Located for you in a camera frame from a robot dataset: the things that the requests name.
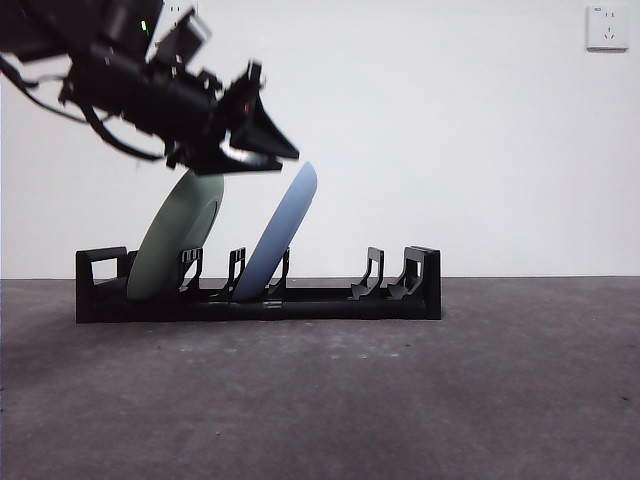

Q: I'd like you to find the blue plate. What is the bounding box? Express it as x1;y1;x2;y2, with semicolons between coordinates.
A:
232;160;319;304

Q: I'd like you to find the green plate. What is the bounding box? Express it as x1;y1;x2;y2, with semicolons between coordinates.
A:
127;169;225;303

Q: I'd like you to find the black plate rack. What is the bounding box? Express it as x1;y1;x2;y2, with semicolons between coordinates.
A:
74;245;444;324

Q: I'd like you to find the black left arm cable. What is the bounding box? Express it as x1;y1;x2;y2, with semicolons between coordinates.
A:
0;52;169;162

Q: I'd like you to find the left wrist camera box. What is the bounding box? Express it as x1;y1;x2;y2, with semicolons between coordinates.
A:
153;7;212;65

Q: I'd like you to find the white wall socket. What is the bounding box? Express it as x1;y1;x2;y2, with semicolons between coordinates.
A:
584;4;630;53
163;0;200;24

